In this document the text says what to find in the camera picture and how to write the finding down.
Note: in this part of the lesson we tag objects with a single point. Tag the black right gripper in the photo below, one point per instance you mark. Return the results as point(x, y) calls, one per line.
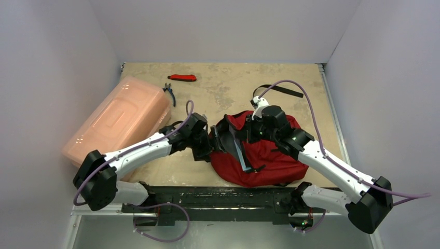
point(250, 134)

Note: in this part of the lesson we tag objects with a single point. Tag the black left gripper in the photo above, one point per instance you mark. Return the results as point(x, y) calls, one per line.
point(211, 145)

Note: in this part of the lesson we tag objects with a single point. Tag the red student backpack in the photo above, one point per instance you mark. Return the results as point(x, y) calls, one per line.
point(270, 166)

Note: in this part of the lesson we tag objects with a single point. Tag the light blue book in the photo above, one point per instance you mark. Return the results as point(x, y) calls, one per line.
point(238, 151)

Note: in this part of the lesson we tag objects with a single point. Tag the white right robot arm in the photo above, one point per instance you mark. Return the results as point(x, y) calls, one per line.
point(364, 200)

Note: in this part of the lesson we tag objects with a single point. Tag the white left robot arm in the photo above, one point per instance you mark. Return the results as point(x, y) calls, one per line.
point(99, 179)

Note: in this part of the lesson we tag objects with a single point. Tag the red utility knife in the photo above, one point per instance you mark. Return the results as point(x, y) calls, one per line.
point(185, 78)

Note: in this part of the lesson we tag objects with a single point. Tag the pink translucent plastic storage box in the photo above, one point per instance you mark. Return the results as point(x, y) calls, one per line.
point(132, 112)

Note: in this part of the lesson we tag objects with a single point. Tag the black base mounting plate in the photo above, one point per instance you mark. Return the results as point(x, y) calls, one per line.
point(280, 206)

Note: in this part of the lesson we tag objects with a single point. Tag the blue handled pliers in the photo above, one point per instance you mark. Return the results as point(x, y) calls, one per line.
point(167, 88)

